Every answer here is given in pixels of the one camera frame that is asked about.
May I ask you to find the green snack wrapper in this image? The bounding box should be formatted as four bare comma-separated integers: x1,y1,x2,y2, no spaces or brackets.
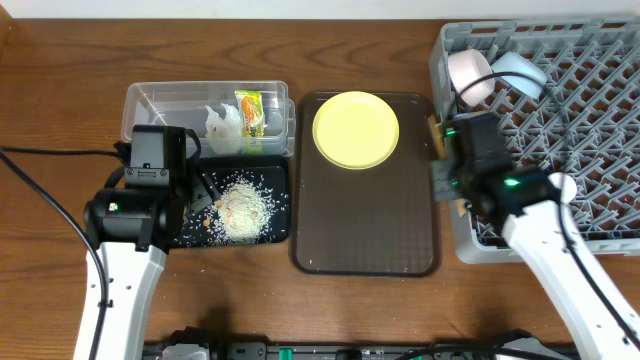
235,89,265,137

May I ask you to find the black waste tray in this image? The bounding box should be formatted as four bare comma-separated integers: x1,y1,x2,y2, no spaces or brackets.
170,156,290,249

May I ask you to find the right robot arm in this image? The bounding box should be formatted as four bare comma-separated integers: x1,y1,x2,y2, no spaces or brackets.
440,112,639,359

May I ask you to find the white tissue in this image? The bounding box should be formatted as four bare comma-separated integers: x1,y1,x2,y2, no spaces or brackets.
205,104,243,155

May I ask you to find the grey dishwasher rack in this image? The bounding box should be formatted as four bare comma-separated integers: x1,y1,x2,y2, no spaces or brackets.
429,18,639,256

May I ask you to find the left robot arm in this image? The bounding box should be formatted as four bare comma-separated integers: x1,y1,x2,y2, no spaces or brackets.
74,125,219,359

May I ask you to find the rice food waste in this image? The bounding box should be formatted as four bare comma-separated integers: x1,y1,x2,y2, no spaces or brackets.
174,170,289,248

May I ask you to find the pink bowl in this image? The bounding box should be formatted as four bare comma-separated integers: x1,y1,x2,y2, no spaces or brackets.
447,49,495,106

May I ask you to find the yellow plate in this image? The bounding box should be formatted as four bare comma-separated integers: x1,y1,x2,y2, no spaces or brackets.
312,91,400,170

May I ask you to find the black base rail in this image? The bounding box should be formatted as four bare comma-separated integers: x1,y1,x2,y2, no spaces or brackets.
141,327,580,360

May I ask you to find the cream white cup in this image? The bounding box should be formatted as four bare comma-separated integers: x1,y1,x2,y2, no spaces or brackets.
548,172,578,204

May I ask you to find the brown serving tray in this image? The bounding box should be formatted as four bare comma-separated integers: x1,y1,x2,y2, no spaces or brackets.
290,91,441,278

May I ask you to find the wooden chopstick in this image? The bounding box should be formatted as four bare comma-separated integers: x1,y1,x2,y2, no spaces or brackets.
427,114,447,160
455,198,467,217

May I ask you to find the clear plastic bin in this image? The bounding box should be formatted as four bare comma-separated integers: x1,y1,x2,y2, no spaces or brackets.
121,80,296,158

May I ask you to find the light blue bowl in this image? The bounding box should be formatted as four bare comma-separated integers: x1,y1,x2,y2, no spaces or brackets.
491,52,547,100

